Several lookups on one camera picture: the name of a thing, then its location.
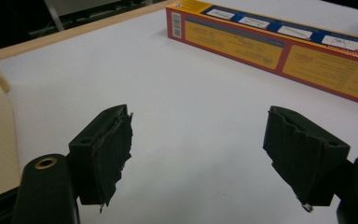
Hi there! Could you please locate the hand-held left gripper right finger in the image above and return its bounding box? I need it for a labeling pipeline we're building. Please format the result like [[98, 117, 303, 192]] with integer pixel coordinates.
[[262, 105, 351, 213]]

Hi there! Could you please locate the long yellow red cardboard box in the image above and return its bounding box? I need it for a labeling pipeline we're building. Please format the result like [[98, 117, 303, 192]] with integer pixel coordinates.
[[165, 0, 358, 109]]

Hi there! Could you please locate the grey metal stand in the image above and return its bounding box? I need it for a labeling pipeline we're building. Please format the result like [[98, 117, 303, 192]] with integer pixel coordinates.
[[43, 0, 66, 32]]

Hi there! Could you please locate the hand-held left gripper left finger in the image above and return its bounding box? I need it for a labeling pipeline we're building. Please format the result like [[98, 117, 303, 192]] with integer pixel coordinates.
[[68, 104, 134, 214]]

